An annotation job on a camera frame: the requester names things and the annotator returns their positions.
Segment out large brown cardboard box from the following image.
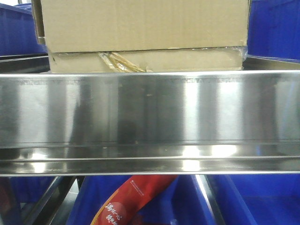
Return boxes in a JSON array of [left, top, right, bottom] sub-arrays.
[[32, 0, 251, 73]]

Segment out stainless steel shelf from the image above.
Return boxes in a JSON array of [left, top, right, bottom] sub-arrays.
[[0, 54, 300, 225]]

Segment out blue bin lower middle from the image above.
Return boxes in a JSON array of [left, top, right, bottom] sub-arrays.
[[66, 175, 216, 225]]

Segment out blue bin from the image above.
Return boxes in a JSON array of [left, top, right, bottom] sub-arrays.
[[247, 0, 300, 60], [66, 175, 216, 225], [0, 3, 47, 56], [208, 174, 300, 225], [10, 176, 54, 203]]

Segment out red snack bag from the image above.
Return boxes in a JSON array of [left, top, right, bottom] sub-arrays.
[[91, 175, 177, 225]]

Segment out blue bin lower right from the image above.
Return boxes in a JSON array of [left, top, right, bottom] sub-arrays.
[[208, 174, 300, 225]]

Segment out blue bin lower left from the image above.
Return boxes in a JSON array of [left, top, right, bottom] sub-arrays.
[[10, 176, 54, 203]]

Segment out blue bin upper right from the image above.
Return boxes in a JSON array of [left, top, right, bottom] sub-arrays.
[[247, 0, 300, 60]]

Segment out blue bin upper left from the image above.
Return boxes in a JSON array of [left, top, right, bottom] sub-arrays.
[[0, 3, 47, 56]]

